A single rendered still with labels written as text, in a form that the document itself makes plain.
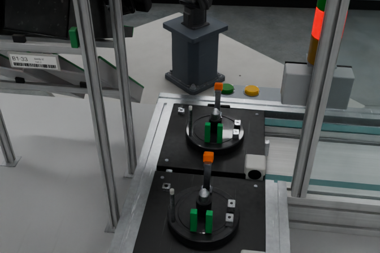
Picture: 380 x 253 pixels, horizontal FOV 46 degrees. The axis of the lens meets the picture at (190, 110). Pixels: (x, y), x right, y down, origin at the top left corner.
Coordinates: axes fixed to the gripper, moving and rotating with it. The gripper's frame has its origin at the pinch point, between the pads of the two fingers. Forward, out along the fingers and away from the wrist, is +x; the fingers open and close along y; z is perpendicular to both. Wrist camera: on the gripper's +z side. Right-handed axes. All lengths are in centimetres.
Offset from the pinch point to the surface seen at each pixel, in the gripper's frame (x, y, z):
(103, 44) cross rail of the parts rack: 10.2, 6.3, -0.8
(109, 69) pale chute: 11.5, 6.8, -6.5
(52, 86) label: 16.5, -6.7, -10.3
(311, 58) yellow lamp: 6.5, 47.6, 0.8
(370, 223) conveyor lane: 14, 64, -36
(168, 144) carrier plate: 13.1, 17.2, -27.1
